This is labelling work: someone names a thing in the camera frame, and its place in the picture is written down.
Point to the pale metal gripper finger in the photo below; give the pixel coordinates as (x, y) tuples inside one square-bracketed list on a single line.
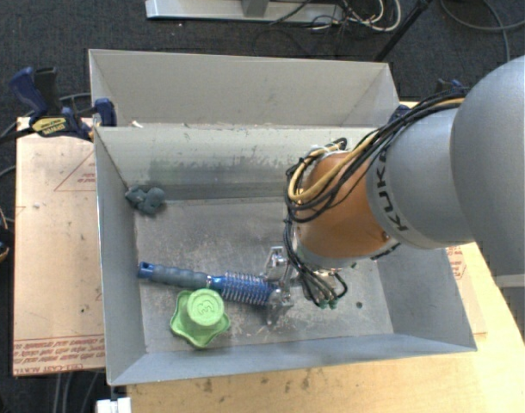
[(279, 307), (278, 261)]

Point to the grey metal bin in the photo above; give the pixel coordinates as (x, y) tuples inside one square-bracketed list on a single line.
[(228, 248)]

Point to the green flower-shaped cup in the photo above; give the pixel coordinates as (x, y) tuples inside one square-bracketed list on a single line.
[(201, 314)]

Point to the grey toy animal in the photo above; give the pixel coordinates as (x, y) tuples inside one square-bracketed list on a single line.
[(146, 199)]

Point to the brown cardboard board, red print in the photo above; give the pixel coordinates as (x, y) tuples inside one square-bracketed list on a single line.
[(56, 248)]

